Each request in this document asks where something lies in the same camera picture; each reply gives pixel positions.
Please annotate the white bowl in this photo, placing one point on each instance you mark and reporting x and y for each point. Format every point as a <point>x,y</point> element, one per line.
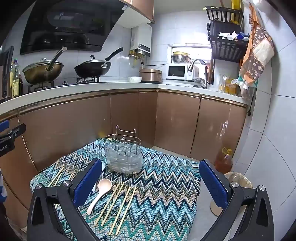
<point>135,79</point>

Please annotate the white microwave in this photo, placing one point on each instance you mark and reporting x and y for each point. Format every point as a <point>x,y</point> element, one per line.
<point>177,71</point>

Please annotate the black wok with lid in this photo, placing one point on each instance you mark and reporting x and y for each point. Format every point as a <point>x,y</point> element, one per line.
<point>91,68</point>

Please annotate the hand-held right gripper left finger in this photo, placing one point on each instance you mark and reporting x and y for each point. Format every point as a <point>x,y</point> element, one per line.
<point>86,183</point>

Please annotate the cooking oil bottle green cap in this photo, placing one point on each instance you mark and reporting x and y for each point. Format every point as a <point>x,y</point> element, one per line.
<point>15,81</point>

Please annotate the zigzag knitted cloth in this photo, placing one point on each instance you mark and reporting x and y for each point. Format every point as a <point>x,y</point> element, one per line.
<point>150,197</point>

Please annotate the light blue spoon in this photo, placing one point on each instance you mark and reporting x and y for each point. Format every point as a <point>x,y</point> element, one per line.
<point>101,165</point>

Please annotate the white kitchen countertop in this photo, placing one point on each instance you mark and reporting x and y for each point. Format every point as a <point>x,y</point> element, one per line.
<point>92,89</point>

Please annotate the bamboo chopstick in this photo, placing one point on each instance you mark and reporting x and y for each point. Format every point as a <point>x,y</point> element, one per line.
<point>126,210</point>
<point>55,178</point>
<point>120,209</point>
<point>107,205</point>
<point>113,204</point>

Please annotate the golden wok with glass lid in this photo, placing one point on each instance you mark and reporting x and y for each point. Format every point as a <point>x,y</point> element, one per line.
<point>42,71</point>

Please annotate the copper rice cooker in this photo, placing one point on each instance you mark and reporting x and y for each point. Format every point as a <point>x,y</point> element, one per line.
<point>151,75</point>

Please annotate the trash bin with plastic liner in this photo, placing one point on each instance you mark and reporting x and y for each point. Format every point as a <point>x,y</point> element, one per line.
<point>238,179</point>

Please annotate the orange hanging cloth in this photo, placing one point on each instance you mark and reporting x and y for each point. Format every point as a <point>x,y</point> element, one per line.
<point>248,46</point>

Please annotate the black dish rack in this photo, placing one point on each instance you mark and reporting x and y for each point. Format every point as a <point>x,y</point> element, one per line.
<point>227,48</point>

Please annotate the black gas stove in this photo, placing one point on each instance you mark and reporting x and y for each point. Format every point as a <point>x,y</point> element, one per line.
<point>69,83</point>

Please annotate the large oil bottle yellow cap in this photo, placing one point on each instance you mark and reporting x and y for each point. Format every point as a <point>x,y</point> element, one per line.
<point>224,162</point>

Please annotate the black range hood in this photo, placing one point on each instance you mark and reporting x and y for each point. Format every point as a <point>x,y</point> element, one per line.
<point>69,25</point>

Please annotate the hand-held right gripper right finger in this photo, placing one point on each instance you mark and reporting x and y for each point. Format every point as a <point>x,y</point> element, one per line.
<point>211,185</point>

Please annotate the pink spoon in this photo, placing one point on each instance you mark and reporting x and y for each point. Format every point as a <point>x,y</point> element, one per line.
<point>104,185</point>

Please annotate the white water heater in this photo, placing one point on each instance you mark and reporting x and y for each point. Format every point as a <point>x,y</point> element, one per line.
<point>142,38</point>

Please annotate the clear bottle yellow liquid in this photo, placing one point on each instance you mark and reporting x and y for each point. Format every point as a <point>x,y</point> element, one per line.
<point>222,84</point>

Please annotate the copper upper cabinet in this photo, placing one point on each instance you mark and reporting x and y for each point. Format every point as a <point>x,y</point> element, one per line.
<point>141,11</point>

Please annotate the patterned hanging cloth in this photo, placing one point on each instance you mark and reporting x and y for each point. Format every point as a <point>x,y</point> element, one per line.
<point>259,55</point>

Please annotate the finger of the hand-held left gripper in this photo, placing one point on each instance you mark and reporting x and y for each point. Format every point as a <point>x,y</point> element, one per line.
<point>16,132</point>
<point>3,126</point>

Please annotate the clear plastic bag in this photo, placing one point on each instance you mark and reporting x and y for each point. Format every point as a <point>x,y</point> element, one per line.
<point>247,91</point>

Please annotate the metal faucet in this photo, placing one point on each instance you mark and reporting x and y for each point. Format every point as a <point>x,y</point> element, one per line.
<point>203,69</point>

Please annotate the person's left hand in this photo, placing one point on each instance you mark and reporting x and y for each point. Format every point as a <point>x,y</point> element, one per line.
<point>2,187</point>

